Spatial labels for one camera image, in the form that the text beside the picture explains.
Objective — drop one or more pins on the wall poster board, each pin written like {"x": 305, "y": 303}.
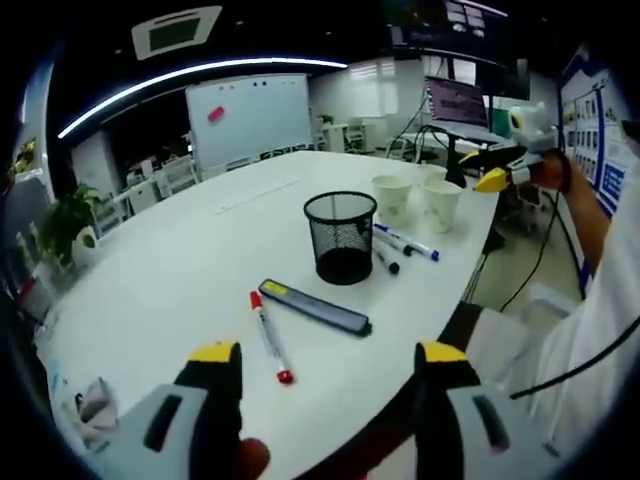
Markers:
{"x": 597, "y": 140}

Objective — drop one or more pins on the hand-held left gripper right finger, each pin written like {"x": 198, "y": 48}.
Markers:
{"x": 465, "y": 440}

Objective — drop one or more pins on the potted green plant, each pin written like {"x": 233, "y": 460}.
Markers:
{"x": 65, "y": 225}

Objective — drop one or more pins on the white paper cup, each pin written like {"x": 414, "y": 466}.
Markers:
{"x": 434, "y": 172}
{"x": 442, "y": 207}
{"x": 393, "y": 197}

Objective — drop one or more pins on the ceiling light strip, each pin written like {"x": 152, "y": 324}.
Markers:
{"x": 190, "y": 75}

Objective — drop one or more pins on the person's right hand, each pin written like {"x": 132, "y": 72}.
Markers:
{"x": 550, "y": 172}

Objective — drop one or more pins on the computer monitor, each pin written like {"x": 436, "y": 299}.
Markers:
{"x": 457, "y": 102}

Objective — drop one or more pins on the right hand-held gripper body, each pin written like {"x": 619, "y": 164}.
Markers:
{"x": 532, "y": 127}

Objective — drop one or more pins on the dark grey pencil case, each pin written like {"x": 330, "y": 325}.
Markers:
{"x": 315, "y": 307}

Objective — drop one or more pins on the black whiteboard marker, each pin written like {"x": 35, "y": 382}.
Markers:
{"x": 387, "y": 260}

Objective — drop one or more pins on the person's left hand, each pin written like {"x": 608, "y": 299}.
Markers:
{"x": 254, "y": 460}

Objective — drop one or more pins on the person's white clothing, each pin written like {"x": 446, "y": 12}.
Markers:
{"x": 580, "y": 320}

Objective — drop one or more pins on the ceiling air vent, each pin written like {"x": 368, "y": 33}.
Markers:
{"x": 175, "y": 31}

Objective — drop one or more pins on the standing whiteboard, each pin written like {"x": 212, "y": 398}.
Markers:
{"x": 250, "y": 120}

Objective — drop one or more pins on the red whiteboard marker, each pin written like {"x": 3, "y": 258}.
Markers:
{"x": 270, "y": 337}

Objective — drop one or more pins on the crumpled tissue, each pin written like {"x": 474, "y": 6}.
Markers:
{"x": 95, "y": 405}

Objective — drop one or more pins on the black mesh pen holder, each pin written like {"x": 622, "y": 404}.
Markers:
{"x": 342, "y": 240}

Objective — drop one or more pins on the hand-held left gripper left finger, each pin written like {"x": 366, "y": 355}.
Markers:
{"x": 165, "y": 450}

